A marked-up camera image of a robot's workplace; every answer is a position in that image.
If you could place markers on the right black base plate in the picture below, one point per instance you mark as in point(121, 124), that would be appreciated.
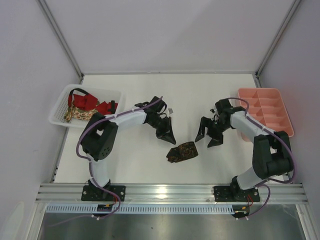
point(228, 194)

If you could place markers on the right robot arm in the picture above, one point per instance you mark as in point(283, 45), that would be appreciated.
point(272, 155)

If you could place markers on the aluminium mounting rail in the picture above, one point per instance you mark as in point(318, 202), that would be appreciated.
point(274, 194)

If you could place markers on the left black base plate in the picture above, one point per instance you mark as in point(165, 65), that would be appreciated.
point(117, 191)

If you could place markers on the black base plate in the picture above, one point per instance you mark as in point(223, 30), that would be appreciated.
point(228, 194)
point(117, 191)

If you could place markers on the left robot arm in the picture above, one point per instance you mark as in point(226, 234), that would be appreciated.
point(97, 140)

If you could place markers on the white slotted cable duct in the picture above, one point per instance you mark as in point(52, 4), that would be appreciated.
point(207, 209)

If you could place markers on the red tie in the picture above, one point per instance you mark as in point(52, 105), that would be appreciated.
point(88, 102)

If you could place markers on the pink divided organizer tray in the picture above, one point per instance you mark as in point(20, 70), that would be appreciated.
point(267, 107)

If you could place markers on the aluminium frame post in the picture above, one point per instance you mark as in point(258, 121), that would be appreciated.
point(293, 9)
point(48, 15)

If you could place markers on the white plastic basket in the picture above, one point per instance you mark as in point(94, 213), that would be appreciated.
point(57, 113)

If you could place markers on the right aluminium frame post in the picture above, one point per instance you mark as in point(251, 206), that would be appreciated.
point(293, 9)

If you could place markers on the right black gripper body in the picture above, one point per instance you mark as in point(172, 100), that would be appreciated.
point(212, 130)

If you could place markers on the dark brown patterned tie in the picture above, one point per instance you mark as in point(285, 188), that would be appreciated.
point(183, 152)

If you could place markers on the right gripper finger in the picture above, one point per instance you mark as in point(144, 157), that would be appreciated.
point(202, 129)
point(216, 141)

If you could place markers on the beige floral tie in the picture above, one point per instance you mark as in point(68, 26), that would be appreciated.
point(77, 113)

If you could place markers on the left aluminium frame post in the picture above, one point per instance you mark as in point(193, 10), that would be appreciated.
point(48, 15)

